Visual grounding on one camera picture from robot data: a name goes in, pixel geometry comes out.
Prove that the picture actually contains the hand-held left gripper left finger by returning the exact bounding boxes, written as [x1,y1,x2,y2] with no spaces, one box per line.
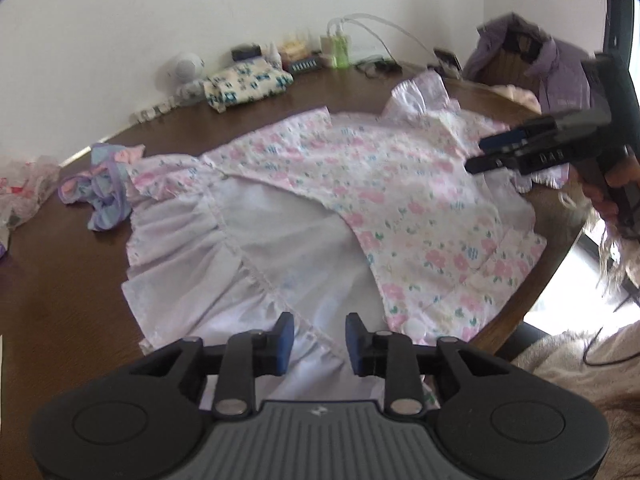
[127,311,296,418]

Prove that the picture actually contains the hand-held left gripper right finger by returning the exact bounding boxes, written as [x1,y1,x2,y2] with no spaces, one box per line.
[346,312,511,418]

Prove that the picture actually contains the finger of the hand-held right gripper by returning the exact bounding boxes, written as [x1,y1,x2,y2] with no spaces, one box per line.
[478,116,557,157]
[465,142,573,177]

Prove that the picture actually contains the pink floral dress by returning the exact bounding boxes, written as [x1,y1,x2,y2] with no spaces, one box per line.
[120,71,571,401]

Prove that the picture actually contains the person's right forearm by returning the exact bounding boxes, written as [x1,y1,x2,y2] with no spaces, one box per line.
[557,192,640,311]

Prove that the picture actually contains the person's right hand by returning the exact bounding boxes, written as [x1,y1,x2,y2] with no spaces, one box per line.
[575,152,640,223]

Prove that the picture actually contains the pale pink cloth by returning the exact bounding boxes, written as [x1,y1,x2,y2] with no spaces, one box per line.
[487,82,543,113]

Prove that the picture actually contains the purple jacket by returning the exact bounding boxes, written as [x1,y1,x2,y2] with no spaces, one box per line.
[462,12,601,116]

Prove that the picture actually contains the wooden chair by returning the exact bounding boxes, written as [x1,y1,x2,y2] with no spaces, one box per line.
[480,47,543,111]

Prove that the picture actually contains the smartphone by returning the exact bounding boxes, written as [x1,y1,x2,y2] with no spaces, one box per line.
[432,47,463,78]

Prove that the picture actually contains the green liquid bottle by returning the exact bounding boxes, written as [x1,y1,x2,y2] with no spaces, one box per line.
[334,30,351,68]

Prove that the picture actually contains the person's beige fuzzy sweater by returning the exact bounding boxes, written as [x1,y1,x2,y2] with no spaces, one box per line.
[510,320,640,480]

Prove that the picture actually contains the yellow snack packets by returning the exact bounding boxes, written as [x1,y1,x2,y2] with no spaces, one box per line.
[280,35,308,61]

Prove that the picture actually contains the pastel purple blue garment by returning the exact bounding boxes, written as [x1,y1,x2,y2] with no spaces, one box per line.
[58,142,147,232]

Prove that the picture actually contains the folded white dark-flower cloth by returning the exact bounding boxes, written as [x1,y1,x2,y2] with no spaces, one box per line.
[202,57,295,113]

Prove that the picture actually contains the white round speaker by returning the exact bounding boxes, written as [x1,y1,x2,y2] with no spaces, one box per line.
[162,51,206,86]

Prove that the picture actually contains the clear plastic bag red print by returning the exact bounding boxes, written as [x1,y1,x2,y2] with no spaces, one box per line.
[0,155,62,231]

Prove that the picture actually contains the dark window frame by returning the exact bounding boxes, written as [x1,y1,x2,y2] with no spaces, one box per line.
[600,0,640,91]

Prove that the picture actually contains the black cable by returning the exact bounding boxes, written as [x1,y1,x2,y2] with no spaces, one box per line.
[356,57,403,78]

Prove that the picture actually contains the white cable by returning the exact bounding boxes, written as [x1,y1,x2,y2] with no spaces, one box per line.
[327,12,436,68]

